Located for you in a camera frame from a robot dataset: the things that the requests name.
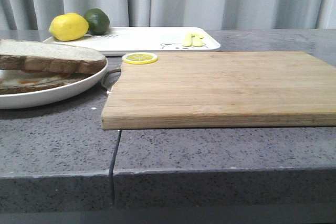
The white round plate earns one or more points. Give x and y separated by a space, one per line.
48 96

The white rectangular tray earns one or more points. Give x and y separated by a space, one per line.
123 40

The lemon slice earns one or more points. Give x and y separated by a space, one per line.
140 58

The yellow plastic fork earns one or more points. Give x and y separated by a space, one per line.
188 39

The yellow plastic knife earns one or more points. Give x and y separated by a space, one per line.
197 40

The wooden cutting board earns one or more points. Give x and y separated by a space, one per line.
223 89

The green lime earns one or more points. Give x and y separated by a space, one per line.
98 21

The yellow lemon front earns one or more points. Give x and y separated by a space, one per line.
68 27

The fried egg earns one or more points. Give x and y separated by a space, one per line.
19 79

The metal board handle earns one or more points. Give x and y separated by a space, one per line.
110 78

